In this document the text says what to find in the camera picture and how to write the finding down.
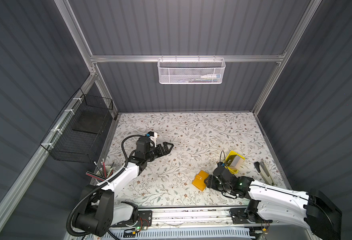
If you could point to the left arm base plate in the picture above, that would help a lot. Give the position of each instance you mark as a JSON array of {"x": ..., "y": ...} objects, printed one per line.
[{"x": 143, "y": 218}]

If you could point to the white wire mesh basket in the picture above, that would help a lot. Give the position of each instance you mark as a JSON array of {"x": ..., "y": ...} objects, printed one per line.
[{"x": 187, "y": 71}]

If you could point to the white tube in basket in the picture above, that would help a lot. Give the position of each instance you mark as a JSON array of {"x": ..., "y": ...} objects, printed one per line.
[{"x": 211, "y": 77}]

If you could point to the yellow leather card holder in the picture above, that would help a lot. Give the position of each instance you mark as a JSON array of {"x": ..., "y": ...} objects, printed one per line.
[{"x": 199, "y": 179}]

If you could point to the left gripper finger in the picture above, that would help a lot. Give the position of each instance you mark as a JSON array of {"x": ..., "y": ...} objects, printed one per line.
[
  {"x": 167, "y": 146},
  {"x": 166, "y": 150}
]

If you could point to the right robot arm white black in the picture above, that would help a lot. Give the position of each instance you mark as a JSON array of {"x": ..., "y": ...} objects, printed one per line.
[{"x": 311, "y": 210}]

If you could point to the stack of credit cards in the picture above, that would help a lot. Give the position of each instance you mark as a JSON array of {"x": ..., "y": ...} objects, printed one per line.
[{"x": 235, "y": 162}]

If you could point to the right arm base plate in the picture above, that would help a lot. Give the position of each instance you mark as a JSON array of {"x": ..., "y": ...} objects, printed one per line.
[{"x": 241, "y": 216}]

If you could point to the black pad in basket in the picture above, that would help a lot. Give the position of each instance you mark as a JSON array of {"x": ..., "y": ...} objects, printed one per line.
[{"x": 91, "y": 121}]

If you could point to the yellow plastic card tray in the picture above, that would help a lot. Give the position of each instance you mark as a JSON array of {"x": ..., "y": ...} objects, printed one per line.
[{"x": 226, "y": 161}]

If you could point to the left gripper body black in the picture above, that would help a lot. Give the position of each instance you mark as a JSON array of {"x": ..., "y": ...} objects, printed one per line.
[{"x": 153, "y": 153}]

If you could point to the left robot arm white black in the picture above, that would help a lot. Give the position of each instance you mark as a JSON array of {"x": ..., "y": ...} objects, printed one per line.
[{"x": 96, "y": 210}]

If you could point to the black wire mesh basket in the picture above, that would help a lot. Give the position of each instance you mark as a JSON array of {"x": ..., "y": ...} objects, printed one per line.
[{"x": 81, "y": 136}]

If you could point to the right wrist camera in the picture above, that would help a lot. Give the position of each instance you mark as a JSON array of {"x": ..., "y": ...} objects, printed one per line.
[{"x": 221, "y": 165}]

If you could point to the pen holder with pens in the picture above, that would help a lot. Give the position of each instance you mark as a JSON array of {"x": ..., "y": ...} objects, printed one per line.
[{"x": 103, "y": 171}]

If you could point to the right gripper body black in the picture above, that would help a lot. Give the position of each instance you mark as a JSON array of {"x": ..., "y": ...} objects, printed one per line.
[{"x": 214, "y": 183}]

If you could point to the aluminium front rail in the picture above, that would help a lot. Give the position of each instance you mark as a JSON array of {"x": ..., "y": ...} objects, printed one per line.
[{"x": 177, "y": 216}]

